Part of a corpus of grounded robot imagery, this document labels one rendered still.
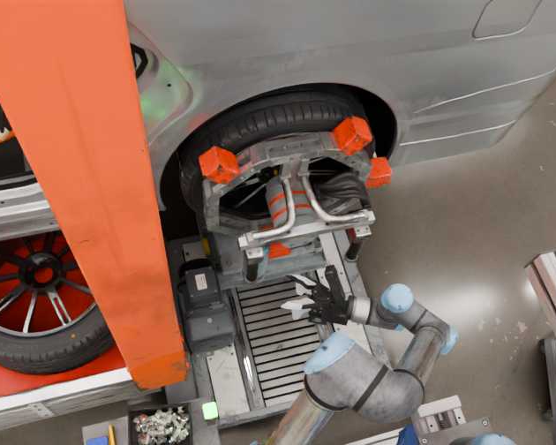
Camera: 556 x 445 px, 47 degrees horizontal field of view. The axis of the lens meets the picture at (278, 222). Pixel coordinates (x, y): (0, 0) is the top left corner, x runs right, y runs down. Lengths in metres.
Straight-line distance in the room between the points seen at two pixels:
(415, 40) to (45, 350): 1.53
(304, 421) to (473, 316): 1.68
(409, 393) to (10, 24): 1.04
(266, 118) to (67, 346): 1.04
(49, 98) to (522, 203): 2.84
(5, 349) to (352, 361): 1.35
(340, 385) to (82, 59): 0.87
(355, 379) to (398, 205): 1.90
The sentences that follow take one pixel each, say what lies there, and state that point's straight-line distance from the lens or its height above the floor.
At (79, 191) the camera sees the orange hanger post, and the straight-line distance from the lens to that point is 1.00.
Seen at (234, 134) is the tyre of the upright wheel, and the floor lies 1.13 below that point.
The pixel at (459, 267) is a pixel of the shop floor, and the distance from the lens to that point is 3.12.
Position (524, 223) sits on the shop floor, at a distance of 3.36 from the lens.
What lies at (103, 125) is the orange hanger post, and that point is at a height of 1.98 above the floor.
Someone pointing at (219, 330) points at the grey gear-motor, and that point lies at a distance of 2.39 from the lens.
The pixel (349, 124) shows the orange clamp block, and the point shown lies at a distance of 1.93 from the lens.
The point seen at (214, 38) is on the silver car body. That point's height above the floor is 1.54.
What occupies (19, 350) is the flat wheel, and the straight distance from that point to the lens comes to 2.36.
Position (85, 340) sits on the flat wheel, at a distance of 2.33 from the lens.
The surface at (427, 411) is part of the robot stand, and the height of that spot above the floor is 0.77.
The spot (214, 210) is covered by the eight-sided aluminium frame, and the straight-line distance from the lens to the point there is 2.06.
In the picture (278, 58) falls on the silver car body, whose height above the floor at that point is 1.43.
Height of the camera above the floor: 2.69
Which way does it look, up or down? 63 degrees down
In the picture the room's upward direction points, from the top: 11 degrees clockwise
